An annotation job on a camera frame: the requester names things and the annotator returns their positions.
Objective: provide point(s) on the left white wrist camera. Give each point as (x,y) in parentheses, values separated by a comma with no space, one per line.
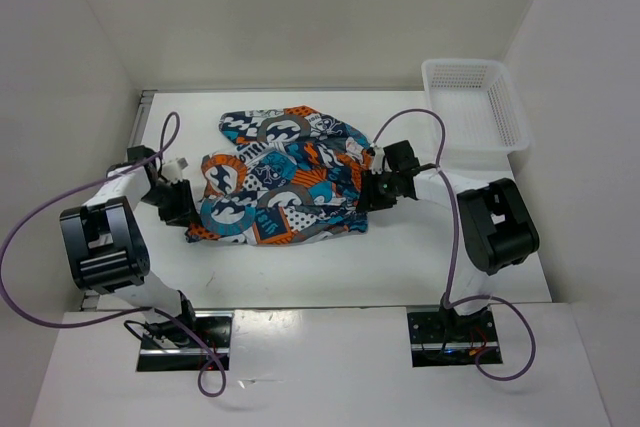
(172,171)

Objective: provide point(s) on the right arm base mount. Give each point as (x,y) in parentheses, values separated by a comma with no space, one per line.
(440,337)

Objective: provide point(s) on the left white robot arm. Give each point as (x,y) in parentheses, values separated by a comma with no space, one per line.
(105,246)

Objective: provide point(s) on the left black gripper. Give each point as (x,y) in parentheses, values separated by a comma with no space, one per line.
(184,213)

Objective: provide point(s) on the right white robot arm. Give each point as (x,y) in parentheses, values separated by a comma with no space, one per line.
(492,227)

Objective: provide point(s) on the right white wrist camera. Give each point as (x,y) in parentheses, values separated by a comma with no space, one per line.
(375,159)

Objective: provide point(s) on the white plastic basket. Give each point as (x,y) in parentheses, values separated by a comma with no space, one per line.
(480,107)

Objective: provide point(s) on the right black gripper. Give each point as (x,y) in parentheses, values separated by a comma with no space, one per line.
(369,199)

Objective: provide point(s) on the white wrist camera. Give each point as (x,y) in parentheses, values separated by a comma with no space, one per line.
(375,159)
(172,171)

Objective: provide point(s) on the patterned blue orange shorts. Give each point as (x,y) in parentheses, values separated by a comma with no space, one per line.
(293,175)

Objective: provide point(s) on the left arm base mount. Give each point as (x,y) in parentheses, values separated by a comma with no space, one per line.
(162,354)

